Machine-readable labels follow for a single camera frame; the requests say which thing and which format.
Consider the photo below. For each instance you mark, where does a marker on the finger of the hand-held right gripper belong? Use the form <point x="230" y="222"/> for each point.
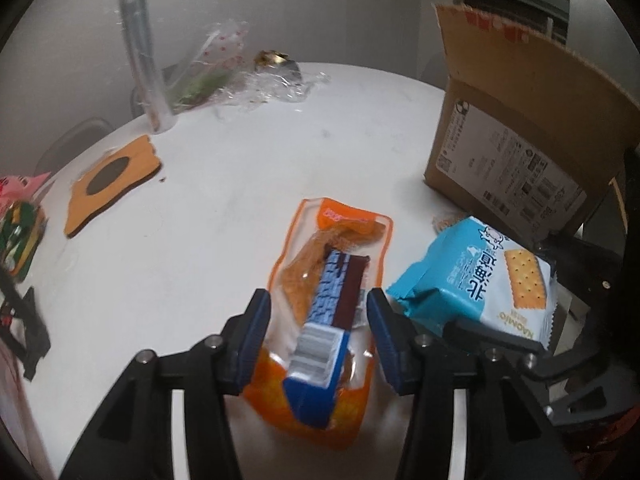
<point x="480" y="334"/>
<point x="580" y="265"/>

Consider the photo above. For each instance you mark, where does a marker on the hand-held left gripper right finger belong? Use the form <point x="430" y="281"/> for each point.
<point x="385" y="345"/>

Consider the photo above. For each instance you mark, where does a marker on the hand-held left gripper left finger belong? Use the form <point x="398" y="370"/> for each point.
<point x="257" y="340"/>

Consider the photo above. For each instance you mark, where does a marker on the light blue cracker packet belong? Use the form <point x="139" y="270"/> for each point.
<point x="460" y="280"/>

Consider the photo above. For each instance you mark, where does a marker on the blue wafer bar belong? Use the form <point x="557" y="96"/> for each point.
<point x="325" y="310"/>

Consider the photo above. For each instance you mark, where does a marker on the orange snack packet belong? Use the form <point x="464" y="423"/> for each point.
<point x="310" y="410"/>

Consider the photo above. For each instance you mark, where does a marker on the cardboard box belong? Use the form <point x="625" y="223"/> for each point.
<point x="525" y="125"/>

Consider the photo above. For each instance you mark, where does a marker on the orange coaster mat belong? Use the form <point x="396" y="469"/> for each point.
<point x="110" y="180"/>

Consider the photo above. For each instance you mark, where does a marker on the black clip at left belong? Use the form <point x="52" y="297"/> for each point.
<point x="27" y="330"/>

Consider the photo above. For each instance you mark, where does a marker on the translucent white plastic bag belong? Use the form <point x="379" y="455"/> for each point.
<point x="20" y="410"/>

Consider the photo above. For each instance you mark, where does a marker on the crumpled clear plastic wrap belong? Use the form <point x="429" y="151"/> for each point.
<point x="270" y="87"/>

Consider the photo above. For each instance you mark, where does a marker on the green snack box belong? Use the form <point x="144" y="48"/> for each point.
<point x="20" y="240"/>

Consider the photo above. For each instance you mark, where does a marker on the clear bag with greens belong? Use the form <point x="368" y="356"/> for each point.
<point x="205" y="75"/>

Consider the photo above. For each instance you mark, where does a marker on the gold brown wrapped item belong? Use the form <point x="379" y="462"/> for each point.
<point x="275" y="62"/>

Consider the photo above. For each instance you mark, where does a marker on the pink red snack bag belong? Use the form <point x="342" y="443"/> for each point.
<point x="20" y="187"/>

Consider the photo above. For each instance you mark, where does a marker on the clear film roll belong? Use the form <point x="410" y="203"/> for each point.
<point x="145" y="65"/>

